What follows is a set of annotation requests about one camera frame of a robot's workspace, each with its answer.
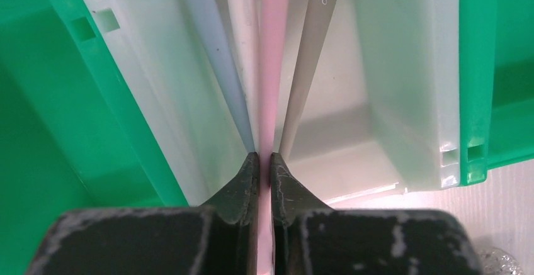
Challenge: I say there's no green bin with cups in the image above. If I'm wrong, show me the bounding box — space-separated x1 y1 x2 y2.
1 0 187 274

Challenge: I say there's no light blue toothbrush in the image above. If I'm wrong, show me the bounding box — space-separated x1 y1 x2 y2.
186 0 255 152

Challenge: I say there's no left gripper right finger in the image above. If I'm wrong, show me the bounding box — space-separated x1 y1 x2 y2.
270 153 483 274

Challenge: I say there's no green bin with toothpaste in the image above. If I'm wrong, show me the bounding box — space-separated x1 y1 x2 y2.
459 0 533 186

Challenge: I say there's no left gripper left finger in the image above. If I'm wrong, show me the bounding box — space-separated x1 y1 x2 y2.
26 153 259 274

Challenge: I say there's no white translucent bin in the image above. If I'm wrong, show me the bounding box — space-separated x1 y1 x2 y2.
83 0 460 207

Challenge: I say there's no pink toothbrush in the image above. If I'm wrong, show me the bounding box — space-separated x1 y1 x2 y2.
257 0 289 274

